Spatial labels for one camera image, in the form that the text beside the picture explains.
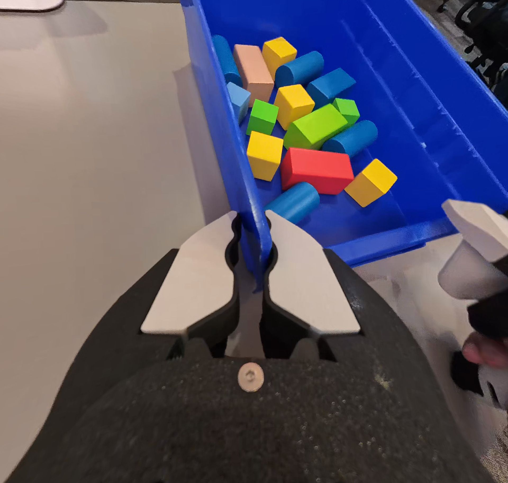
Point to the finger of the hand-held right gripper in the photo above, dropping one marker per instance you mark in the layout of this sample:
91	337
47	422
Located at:
468	277
480	225

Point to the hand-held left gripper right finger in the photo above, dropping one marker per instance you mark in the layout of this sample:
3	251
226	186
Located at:
311	285

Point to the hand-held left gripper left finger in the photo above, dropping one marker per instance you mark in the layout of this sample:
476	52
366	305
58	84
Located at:
189	288

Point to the red wooden block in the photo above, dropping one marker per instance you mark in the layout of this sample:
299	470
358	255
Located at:
317	169

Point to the yellow wooden cube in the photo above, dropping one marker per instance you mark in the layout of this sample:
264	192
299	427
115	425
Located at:
264	155

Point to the blue plastic bin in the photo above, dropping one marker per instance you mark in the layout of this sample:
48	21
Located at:
429	94

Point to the long green wooden block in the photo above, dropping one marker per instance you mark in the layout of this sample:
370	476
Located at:
316	127

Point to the green wooden cube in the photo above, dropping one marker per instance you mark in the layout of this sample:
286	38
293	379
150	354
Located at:
262	118

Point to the light blue wooden cube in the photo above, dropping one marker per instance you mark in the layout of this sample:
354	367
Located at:
238	100

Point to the natural wooden block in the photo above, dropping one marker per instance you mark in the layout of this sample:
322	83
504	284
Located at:
254	72

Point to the person's right hand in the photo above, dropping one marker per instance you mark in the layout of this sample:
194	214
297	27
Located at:
486	352

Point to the small green wooden block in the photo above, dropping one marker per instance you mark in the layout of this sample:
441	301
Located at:
346	110

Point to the black office chair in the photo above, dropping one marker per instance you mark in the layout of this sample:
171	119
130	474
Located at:
484	15

